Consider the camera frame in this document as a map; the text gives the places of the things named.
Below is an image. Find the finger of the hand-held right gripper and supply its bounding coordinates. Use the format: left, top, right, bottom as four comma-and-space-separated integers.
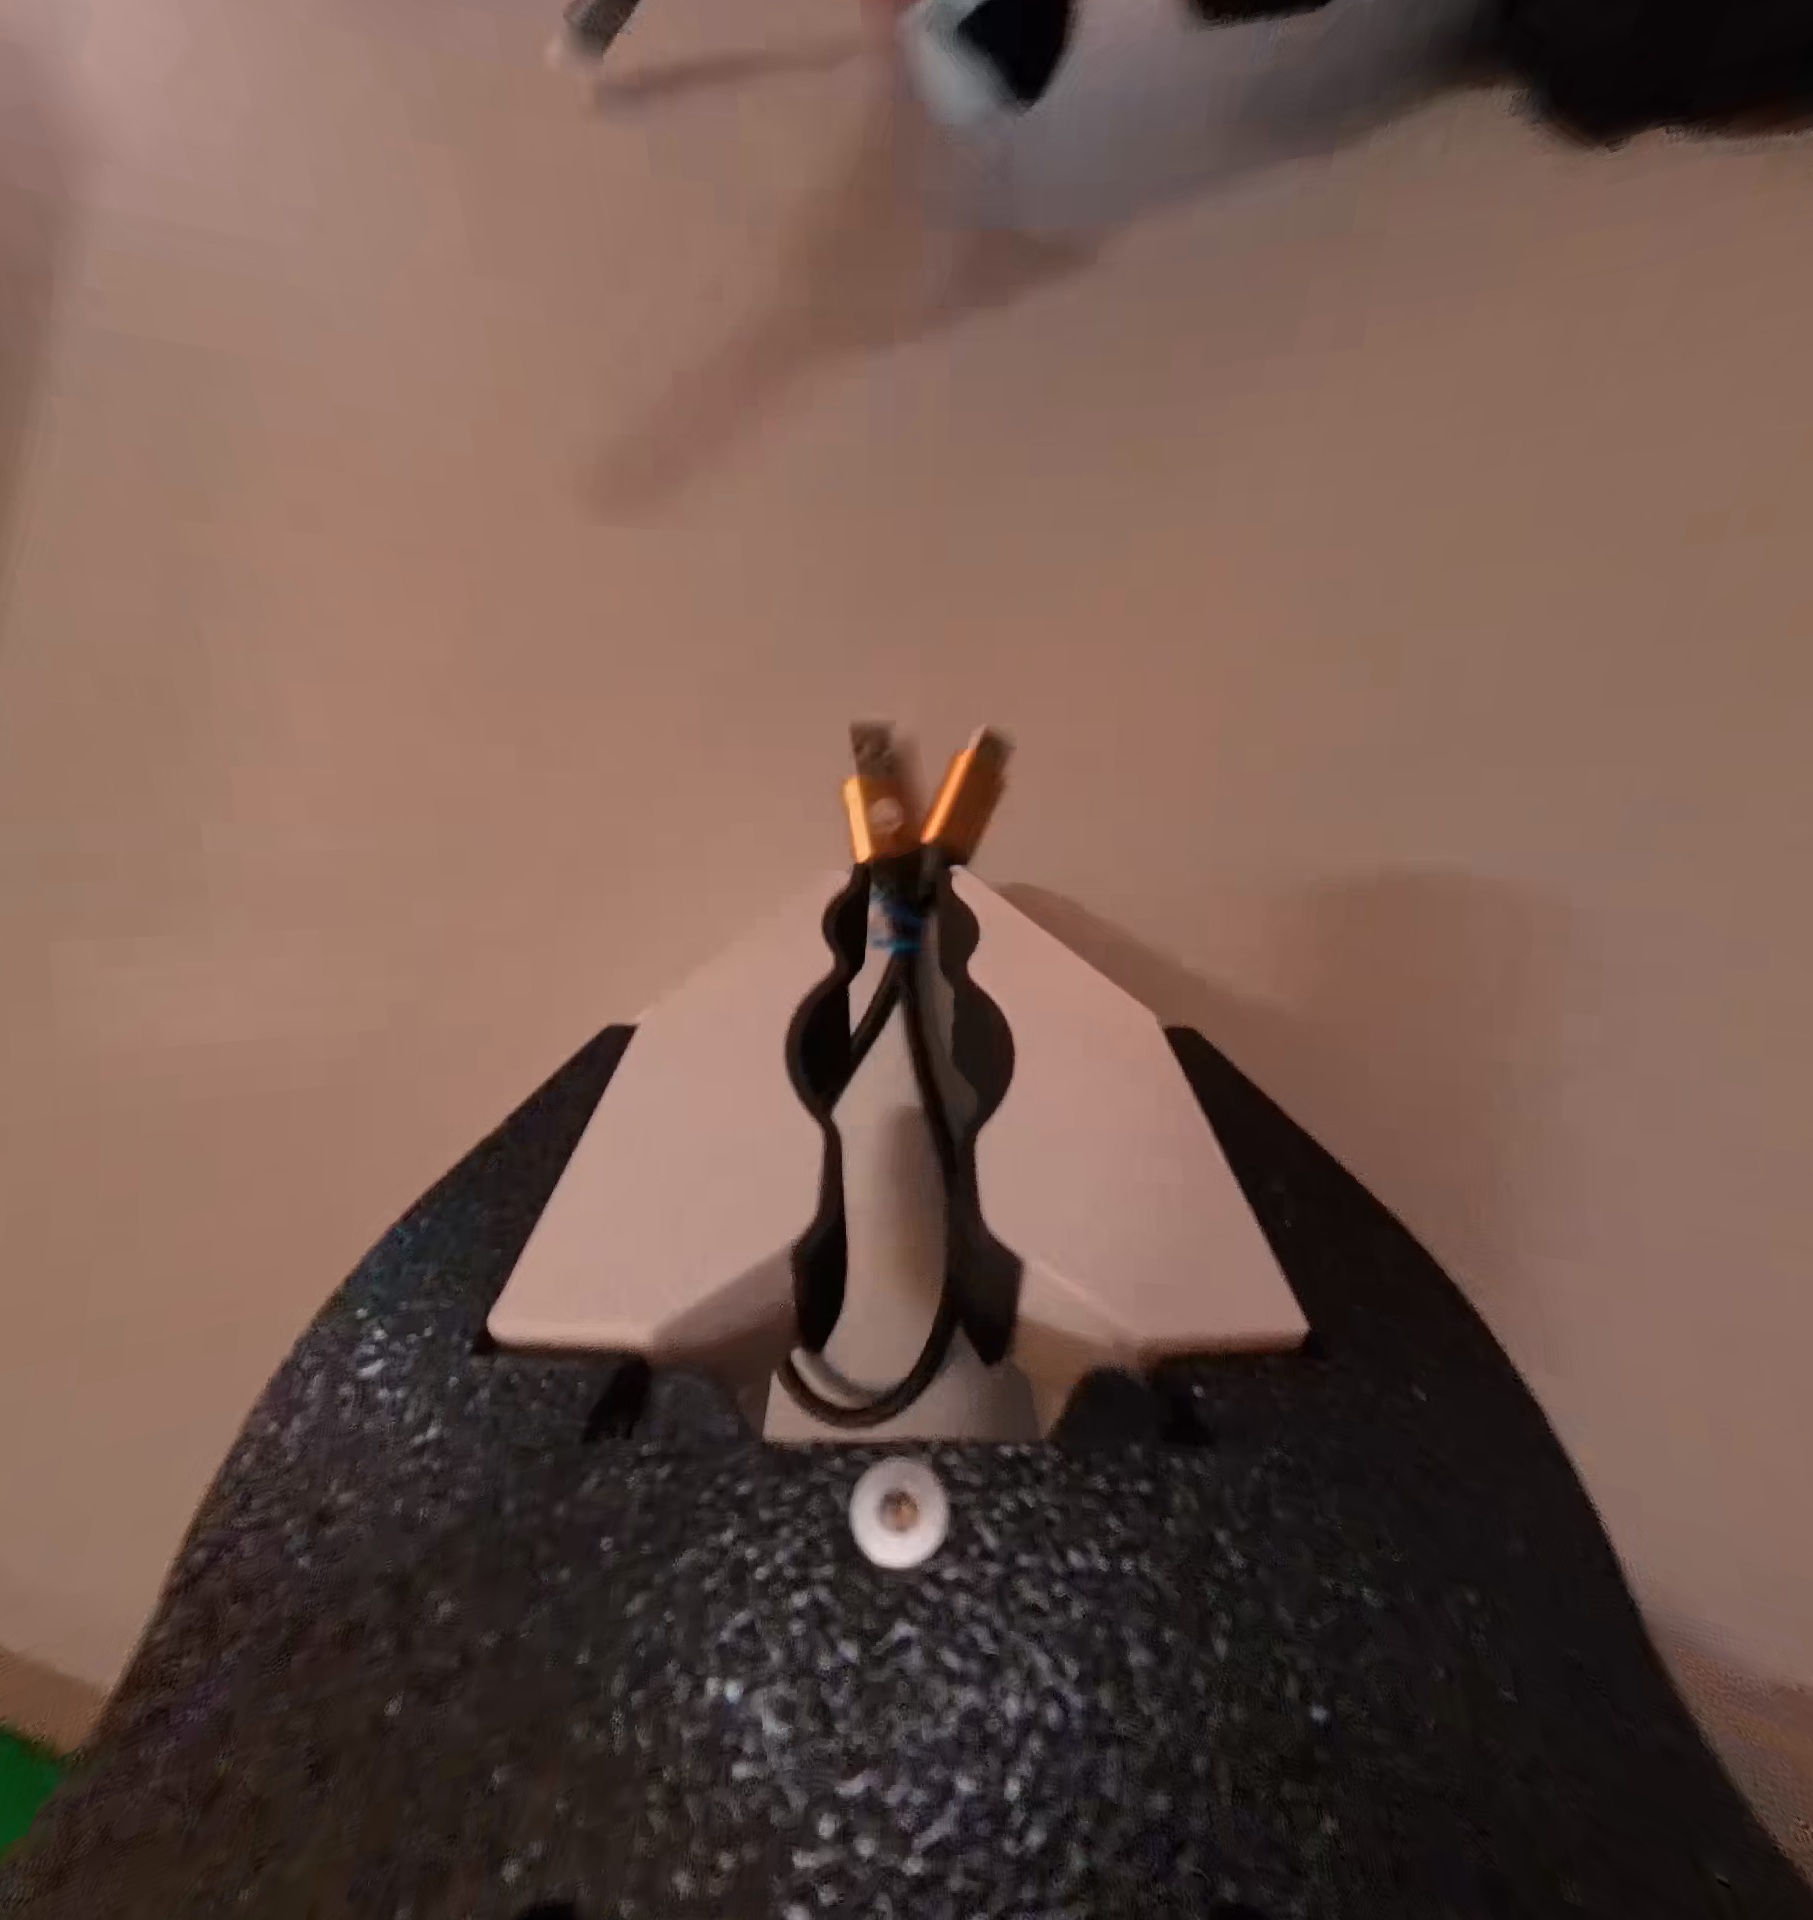
546, 0, 916, 110
588, 208, 1042, 518

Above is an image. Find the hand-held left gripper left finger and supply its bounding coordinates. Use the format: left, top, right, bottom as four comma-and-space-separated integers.
482, 867, 850, 1443

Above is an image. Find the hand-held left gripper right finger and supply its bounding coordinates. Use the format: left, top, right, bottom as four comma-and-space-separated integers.
954, 867, 1312, 1435

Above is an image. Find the black cable with orange plugs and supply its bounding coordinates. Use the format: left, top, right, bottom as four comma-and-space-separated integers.
774, 720, 1021, 1435

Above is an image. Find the white desk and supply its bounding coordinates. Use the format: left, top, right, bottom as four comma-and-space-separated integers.
0, 0, 1813, 1920

